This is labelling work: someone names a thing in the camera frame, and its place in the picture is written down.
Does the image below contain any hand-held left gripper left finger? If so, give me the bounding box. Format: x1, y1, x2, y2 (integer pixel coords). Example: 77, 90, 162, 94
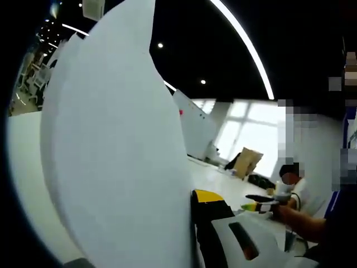
63, 258, 97, 268

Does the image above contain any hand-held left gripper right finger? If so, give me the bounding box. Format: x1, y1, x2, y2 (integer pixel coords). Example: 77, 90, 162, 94
191, 189, 284, 268

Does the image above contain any stack of white printing papers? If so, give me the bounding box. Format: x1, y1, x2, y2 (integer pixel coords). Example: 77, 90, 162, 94
40, 0, 199, 268

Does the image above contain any black bag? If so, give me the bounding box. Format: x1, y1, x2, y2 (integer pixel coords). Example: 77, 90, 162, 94
247, 174, 276, 190

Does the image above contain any brown cardboard box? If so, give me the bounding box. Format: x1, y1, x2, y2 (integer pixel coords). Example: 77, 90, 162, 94
233, 147, 264, 180

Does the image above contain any dark cloth beside cardboard box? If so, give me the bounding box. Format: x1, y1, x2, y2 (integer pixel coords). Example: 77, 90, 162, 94
224, 152, 242, 171

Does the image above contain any large bright window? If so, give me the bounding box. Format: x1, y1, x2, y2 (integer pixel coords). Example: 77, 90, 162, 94
195, 99, 288, 179

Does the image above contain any white rolling whiteboard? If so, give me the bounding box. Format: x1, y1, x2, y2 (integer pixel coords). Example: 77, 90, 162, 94
172, 89, 221, 160

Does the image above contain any ceiling air conditioner unit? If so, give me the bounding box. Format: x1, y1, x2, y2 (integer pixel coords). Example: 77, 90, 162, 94
83, 0, 105, 21

